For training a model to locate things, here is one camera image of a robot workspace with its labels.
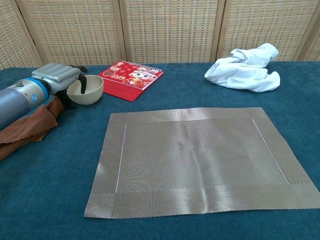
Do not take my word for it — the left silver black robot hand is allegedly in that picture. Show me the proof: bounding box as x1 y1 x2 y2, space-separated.
31 62 88 110

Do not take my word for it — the cream bowl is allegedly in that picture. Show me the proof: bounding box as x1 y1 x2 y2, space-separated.
66 74 105 105

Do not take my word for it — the silver woven placemat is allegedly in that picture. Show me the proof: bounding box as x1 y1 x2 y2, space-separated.
83 106 320 220

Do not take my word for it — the brown cloth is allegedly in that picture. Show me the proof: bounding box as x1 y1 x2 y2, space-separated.
0 96 66 163

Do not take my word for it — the red desk calendar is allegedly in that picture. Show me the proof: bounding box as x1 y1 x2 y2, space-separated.
97 60 165 103

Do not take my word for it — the teal table cover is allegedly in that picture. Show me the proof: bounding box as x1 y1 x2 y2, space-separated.
0 61 320 240

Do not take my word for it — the woven bamboo folding screen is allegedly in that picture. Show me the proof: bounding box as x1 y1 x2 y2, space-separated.
0 0 320 71

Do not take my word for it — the white crumpled cloth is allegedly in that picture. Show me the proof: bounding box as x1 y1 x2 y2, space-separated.
203 42 280 94

